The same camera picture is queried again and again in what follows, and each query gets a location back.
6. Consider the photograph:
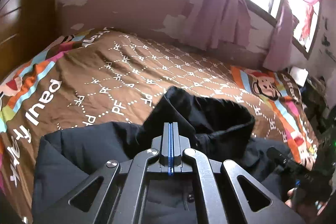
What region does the black padded jacket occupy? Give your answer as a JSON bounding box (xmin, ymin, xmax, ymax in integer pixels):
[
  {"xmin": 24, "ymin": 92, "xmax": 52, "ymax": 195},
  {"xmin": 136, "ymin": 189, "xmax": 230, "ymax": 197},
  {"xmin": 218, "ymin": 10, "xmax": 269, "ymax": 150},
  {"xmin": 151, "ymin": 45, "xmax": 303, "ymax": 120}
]
[{"xmin": 32, "ymin": 87, "xmax": 291, "ymax": 217}]

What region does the person's right hand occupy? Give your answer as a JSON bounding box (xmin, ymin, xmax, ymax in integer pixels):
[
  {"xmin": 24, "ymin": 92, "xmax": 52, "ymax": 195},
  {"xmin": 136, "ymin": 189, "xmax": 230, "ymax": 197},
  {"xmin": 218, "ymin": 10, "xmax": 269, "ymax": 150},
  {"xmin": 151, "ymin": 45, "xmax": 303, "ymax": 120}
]
[{"xmin": 285, "ymin": 188, "xmax": 327, "ymax": 223}]

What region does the brown patterned bed quilt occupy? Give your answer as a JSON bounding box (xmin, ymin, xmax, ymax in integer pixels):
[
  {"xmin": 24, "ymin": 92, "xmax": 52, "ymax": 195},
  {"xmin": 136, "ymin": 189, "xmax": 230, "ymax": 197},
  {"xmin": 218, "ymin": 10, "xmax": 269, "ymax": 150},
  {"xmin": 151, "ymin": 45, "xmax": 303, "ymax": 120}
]
[{"xmin": 1, "ymin": 28, "xmax": 317, "ymax": 218}]

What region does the pink curtain left panel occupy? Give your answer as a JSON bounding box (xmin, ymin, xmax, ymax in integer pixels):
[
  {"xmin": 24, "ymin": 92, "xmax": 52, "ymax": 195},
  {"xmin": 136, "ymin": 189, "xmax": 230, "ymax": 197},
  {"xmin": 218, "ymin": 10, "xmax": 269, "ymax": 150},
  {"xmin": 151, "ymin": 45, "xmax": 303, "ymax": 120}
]
[{"xmin": 182, "ymin": 0, "xmax": 251, "ymax": 50}]

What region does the wooden headboard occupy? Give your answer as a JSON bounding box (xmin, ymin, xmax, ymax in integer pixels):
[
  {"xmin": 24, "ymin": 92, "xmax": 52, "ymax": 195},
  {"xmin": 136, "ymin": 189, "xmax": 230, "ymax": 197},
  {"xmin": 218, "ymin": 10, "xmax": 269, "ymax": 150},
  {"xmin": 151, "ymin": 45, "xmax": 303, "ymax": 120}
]
[{"xmin": 0, "ymin": 0, "xmax": 57, "ymax": 80}]

